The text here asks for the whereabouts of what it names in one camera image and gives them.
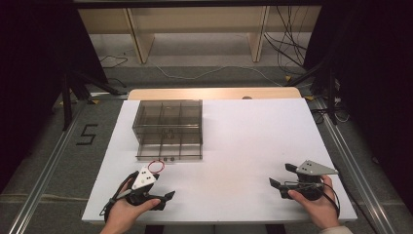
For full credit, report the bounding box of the black metal stand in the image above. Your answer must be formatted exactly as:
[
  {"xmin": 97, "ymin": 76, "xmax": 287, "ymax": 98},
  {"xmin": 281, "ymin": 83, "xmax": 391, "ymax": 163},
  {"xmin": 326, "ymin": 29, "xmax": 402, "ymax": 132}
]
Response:
[{"xmin": 284, "ymin": 55, "xmax": 340, "ymax": 127}]

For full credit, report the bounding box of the clear plastic drawer organizer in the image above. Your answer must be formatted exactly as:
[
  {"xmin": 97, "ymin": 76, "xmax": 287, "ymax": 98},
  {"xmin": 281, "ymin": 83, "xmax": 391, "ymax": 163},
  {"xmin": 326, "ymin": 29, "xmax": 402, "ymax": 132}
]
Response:
[{"xmin": 131, "ymin": 98, "xmax": 205, "ymax": 162}]

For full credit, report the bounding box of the light wooden desk frame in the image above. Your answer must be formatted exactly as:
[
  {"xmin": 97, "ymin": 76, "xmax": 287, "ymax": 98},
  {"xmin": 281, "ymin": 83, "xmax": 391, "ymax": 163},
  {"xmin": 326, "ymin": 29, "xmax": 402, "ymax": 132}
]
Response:
[{"xmin": 77, "ymin": 5, "xmax": 323, "ymax": 65}]

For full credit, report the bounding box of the person's right hand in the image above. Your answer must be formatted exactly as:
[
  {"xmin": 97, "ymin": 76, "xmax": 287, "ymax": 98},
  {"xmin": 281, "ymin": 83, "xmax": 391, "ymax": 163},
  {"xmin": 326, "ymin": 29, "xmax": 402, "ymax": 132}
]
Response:
[{"xmin": 286, "ymin": 174, "xmax": 342, "ymax": 231}]

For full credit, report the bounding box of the dark curtain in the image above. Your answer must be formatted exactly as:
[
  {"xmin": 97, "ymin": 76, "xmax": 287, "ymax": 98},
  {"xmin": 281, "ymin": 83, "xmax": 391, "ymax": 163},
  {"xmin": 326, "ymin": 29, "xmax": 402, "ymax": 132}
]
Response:
[
  {"xmin": 0, "ymin": 0, "xmax": 110, "ymax": 194},
  {"xmin": 303, "ymin": 0, "xmax": 413, "ymax": 206}
]

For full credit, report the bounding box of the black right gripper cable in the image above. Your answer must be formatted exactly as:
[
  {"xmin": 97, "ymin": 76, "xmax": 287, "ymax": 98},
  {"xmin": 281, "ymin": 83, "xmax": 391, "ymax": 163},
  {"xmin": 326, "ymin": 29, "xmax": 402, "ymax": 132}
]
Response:
[{"xmin": 284, "ymin": 180, "xmax": 342, "ymax": 219}]

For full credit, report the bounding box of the person's left hand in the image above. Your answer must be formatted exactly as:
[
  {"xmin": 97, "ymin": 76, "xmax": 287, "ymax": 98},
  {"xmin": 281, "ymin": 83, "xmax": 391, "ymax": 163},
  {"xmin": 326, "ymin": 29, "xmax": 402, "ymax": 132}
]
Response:
[{"xmin": 99, "ymin": 176, "xmax": 162, "ymax": 234}]

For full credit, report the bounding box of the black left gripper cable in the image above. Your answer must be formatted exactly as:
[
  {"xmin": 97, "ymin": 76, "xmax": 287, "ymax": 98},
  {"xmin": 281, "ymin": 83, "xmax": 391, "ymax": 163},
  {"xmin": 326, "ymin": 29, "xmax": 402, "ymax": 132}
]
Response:
[{"xmin": 98, "ymin": 171, "xmax": 140, "ymax": 218}]

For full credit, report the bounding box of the black tripod stand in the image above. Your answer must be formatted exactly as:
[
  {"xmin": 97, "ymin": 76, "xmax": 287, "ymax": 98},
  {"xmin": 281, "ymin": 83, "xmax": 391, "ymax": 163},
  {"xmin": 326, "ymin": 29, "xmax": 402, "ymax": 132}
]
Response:
[{"xmin": 60, "ymin": 69, "xmax": 129, "ymax": 132}]

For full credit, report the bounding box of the thin black floor cable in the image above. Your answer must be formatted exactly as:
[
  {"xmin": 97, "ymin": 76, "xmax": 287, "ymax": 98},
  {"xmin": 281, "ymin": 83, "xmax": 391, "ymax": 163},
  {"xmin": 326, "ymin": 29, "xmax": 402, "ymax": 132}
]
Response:
[{"xmin": 97, "ymin": 54, "xmax": 130, "ymax": 70}]

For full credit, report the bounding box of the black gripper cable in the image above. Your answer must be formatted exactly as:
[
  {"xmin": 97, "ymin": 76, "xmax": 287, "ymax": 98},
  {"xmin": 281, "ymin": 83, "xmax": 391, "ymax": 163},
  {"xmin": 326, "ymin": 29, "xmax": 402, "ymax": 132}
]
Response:
[
  {"xmin": 284, "ymin": 180, "xmax": 342, "ymax": 219},
  {"xmin": 98, "ymin": 171, "xmax": 140, "ymax": 218}
]

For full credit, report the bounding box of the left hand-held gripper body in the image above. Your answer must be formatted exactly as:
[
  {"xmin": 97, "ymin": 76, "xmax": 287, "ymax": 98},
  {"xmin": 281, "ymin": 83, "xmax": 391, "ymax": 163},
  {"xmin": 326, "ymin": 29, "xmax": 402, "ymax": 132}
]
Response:
[{"xmin": 125, "ymin": 165, "xmax": 161, "ymax": 207}]

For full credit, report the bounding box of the white floor cable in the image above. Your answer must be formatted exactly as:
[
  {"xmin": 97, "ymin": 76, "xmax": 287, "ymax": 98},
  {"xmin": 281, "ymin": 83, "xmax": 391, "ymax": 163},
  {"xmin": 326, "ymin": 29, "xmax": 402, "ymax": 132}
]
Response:
[{"xmin": 155, "ymin": 64, "xmax": 284, "ymax": 88}]

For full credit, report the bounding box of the aluminium floor rail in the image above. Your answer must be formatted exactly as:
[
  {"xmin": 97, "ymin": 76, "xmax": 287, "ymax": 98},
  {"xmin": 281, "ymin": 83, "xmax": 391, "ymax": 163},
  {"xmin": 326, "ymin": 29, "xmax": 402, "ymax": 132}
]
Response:
[
  {"xmin": 312, "ymin": 97, "xmax": 397, "ymax": 234},
  {"xmin": 5, "ymin": 97, "xmax": 95, "ymax": 234}
]

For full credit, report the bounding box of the bundle of black cables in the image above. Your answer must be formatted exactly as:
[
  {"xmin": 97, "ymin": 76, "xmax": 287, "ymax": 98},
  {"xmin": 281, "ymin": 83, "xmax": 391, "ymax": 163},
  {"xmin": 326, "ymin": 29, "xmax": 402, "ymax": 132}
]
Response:
[{"xmin": 262, "ymin": 5, "xmax": 310, "ymax": 70}]

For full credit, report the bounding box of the red rubber band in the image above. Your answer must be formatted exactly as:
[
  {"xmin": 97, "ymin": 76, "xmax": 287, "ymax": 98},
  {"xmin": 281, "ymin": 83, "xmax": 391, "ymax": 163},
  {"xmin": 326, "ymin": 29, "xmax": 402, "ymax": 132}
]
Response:
[{"xmin": 147, "ymin": 159, "xmax": 166, "ymax": 175}]

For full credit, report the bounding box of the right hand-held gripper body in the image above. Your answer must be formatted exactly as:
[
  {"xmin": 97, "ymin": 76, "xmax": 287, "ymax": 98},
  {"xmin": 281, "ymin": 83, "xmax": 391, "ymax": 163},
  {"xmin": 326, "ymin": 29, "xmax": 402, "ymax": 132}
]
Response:
[{"xmin": 278, "ymin": 159, "xmax": 339, "ymax": 202}]

